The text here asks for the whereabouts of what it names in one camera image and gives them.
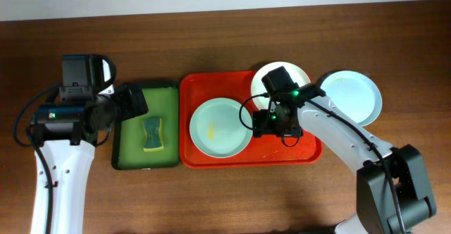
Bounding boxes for yellow green sponge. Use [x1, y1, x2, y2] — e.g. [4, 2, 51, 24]
[142, 117, 163, 152]

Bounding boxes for mint green plate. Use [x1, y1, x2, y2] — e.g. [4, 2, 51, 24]
[189, 98, 253, 159]

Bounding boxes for light blue plate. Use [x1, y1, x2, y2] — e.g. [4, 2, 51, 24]
[316, 70, 383, 126]

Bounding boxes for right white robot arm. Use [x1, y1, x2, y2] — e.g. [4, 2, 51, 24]
[253, 82, 437, 234]

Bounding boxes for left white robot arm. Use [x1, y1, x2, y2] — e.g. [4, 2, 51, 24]
[27, 82, 148, 233]

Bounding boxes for dark green tray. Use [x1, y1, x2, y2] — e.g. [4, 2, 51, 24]
[111, 81, 179, 170]

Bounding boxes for red plastic tray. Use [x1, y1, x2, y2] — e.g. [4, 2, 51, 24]
[179, 70, 323, 169]

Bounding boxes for cream white plate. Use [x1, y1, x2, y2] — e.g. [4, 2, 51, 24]
[251, 61, 311, 96]

